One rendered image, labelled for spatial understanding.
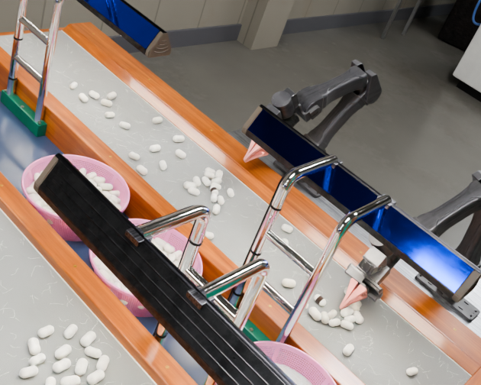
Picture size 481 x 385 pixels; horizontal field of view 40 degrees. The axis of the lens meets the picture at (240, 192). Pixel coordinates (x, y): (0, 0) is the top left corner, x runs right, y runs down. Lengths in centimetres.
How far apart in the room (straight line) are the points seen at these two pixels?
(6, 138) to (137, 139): 37
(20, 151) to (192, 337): 107
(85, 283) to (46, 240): 15
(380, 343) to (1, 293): 87
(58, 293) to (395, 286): 87
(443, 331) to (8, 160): 123
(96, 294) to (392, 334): 73
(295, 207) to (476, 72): 391
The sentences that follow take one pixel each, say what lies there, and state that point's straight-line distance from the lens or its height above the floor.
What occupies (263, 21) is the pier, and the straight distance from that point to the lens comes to 473.
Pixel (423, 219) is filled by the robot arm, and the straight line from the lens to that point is 171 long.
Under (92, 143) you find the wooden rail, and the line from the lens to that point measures 187.
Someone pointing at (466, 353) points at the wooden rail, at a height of 76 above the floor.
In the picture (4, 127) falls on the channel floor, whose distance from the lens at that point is 203.
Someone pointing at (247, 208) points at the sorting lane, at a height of 74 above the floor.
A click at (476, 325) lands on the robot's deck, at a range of 204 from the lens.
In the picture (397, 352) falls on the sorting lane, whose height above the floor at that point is 74.
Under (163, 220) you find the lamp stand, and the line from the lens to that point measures 110.
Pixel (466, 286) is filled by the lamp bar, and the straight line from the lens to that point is 138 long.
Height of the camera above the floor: 180
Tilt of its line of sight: 34 degrees down
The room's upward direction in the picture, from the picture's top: 22 degrees clockwise
